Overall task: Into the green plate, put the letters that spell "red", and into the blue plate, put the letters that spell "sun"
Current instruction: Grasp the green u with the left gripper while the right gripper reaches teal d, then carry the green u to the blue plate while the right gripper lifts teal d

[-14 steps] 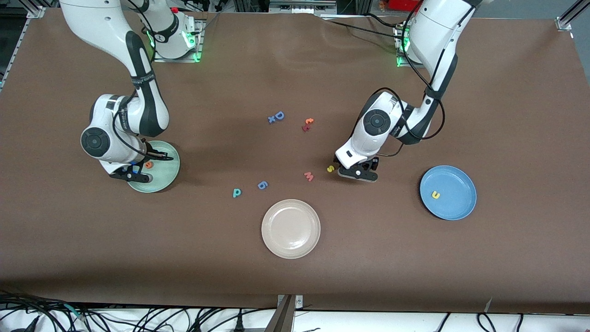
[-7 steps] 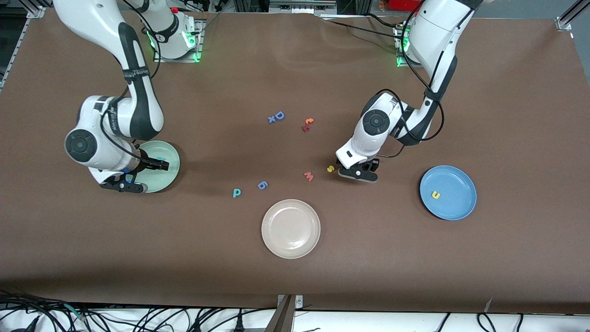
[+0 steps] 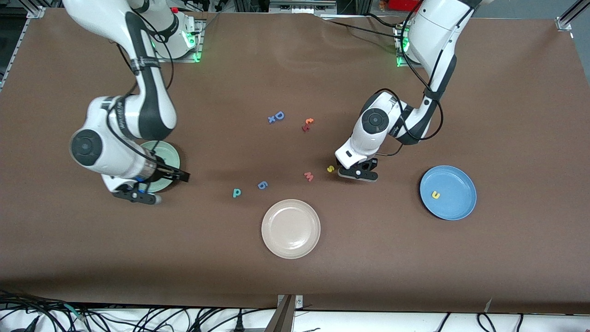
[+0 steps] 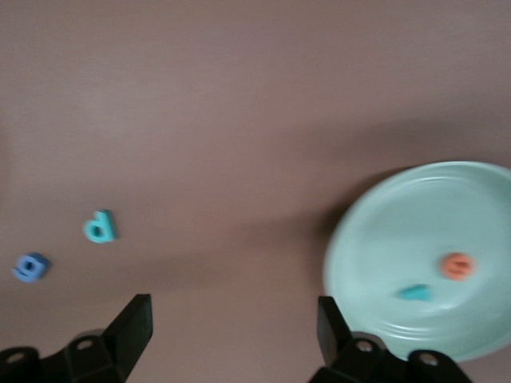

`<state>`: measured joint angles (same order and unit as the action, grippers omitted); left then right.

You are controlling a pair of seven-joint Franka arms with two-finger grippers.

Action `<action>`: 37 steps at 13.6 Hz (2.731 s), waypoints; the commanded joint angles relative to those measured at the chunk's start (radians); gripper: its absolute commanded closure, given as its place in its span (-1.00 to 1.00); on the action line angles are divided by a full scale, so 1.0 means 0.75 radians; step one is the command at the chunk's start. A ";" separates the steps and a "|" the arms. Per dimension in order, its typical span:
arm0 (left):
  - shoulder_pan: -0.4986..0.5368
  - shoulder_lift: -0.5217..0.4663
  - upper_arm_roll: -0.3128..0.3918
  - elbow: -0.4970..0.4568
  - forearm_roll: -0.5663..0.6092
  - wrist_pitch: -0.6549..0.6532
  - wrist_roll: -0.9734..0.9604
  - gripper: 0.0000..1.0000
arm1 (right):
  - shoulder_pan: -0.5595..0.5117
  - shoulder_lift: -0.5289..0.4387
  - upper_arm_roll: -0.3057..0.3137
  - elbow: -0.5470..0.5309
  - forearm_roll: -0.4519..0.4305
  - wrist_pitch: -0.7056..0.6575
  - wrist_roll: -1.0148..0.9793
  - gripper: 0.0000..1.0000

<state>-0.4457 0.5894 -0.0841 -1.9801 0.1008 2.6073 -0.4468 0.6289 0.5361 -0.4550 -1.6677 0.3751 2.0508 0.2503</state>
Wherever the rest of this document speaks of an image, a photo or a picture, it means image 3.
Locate perforated metal rail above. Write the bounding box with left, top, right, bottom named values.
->
left=0, top=18, right=29, bottom=93

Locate aluminium profile post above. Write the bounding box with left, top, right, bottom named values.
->
left=264, top=294, right=305, bottom=332

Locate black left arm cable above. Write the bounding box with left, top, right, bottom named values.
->
left=376, top=0, right=444, bottom=157

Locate teal tipped cable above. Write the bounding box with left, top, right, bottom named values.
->
left=46, top=302, right=88, bottom=323

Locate blue plate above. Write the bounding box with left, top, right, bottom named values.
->
left=419, top=165, right=477, bottom=221

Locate long black table cable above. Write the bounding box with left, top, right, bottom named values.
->
left=320, top=18, right=400, bottom=38

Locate brown table mat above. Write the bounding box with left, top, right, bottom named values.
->
left=0, top=7, right=590, bottom=315

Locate beige plate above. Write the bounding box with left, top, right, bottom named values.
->
left=261, top=199, right=321, bottom=260

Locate pale green plate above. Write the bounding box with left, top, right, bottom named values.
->
left=138, top=141, right=181, bottom=193

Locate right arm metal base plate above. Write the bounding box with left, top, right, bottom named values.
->
left=157, top=19, right=206, bottom=63

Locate looped black cable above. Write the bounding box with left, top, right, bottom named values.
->
left=476, top=313, right=497, bottom=332

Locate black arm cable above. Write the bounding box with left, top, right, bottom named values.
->
left=107, top=18, right=175, bottom=166
left=376, top=0, right=444, bottom=157

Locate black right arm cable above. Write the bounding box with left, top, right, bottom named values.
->
left=107, top=18, right=175, bottom=166

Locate aluminium frame bar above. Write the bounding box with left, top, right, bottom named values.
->
left=16, top=0, right=63, bottom=19

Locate short black table cable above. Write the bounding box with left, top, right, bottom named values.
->
left=366, top=13, right=404, bottom=29

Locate aluminium frame strut with bracket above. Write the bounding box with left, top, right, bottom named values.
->
left=555, top=0, right=590, bottom=32

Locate grey metal box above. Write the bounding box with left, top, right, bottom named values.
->
left=269, top=0, right=338, bottom=15

